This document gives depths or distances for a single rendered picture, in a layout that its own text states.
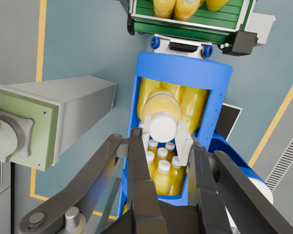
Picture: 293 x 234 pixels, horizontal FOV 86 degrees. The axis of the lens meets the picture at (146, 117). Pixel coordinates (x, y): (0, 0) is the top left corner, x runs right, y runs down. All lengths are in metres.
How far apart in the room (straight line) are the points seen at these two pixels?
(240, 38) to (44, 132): 0.82
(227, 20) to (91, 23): 1.29
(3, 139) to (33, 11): 1.53
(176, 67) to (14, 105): 0.65
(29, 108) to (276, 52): 1.91
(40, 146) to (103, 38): 1.21
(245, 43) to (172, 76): 0.36
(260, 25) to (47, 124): 0.96
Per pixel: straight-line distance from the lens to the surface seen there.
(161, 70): 0.39
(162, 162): 0.55
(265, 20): 0.89
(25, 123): 0.78
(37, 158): 0.84
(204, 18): 0.76
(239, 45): 0.68
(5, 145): 0.74
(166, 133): 0.22
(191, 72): 0.39
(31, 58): 2.07
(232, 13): 0.79
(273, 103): 2.01
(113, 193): 1.95
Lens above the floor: 1.61
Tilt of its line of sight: 72 degrees down
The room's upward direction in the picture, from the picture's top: 166 degrees counter-clockwise
